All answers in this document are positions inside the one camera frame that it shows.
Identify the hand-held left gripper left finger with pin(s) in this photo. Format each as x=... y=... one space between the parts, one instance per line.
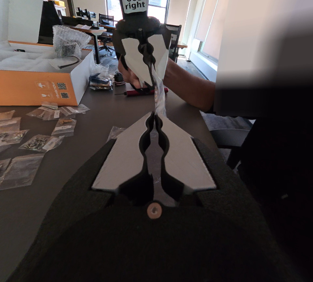
x=122 y=162

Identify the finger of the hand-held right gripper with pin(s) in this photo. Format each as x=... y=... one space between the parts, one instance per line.
x=133 y=52
x=161 y=52

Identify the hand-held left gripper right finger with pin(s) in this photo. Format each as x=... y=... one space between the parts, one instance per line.
x=188 y=162

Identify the large clear plastic bag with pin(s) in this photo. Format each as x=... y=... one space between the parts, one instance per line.
x=154 y=162

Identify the small clear screw bag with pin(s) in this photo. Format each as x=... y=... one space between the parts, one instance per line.
x=160 y=98

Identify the person's right forearm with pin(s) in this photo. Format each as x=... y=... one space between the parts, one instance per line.
x=193 y=86

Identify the dark grey desk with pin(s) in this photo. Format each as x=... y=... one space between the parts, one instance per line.
x=97 y=116

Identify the wooden background desk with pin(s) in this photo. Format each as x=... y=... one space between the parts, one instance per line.
x=85 y=29

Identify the person's right hand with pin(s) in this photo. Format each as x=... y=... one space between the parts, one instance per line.
x=129 y=75

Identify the black mesh office chair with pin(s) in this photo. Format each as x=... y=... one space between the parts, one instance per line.
x=174 y=42

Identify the red electric screwdriver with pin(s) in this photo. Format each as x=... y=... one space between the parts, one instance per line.
x=134 y=93

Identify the dark foil bag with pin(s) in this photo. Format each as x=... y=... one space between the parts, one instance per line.
x=100 y=84

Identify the grey office chair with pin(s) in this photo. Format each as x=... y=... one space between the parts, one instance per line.
x=229 y=136

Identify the large beige roller blind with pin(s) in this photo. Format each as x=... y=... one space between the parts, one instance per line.
x=212 y=18

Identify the bubble wrap bundle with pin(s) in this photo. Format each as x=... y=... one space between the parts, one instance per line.
x=68 y=40

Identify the pile of small screw bags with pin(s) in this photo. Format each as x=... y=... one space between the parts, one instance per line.
x=36 y=142

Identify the black flat monitor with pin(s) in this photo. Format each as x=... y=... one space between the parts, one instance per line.
x=49 y=25

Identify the person's black sweater torso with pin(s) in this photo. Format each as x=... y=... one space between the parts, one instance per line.
x=281 y=177

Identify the orange white cardboard box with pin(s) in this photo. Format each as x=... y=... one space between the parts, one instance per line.
x=36 y=86

